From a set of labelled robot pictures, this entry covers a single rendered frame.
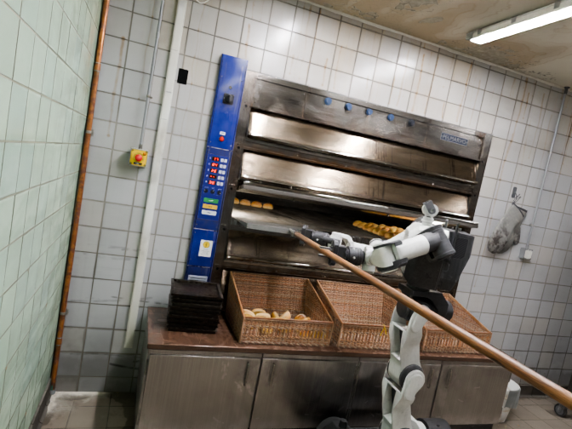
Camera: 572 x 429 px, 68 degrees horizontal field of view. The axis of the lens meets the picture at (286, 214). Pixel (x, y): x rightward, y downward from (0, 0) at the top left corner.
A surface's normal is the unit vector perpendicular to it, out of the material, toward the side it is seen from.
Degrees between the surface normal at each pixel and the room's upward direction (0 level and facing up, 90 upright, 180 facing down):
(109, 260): 90
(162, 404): 90
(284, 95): 91
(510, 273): 90
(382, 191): 70
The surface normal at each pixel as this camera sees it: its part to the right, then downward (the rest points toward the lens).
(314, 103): 0.30, 0.15
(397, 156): 0.35, -0.19
